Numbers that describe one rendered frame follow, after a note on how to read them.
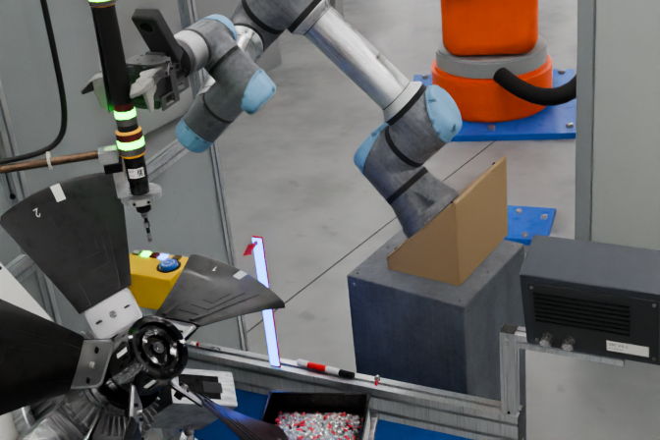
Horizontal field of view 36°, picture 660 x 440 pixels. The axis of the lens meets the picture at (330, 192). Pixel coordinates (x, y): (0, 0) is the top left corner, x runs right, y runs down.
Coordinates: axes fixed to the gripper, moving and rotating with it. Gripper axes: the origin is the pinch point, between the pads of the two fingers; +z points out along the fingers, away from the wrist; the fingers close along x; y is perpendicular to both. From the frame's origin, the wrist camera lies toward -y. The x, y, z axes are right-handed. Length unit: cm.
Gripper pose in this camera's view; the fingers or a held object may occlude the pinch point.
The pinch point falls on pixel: (108, 87)
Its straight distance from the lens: 167.7
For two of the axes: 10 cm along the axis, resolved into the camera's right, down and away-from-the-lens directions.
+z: -4.1, 4.4, -8.0
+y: 0.9, 8.9, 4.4
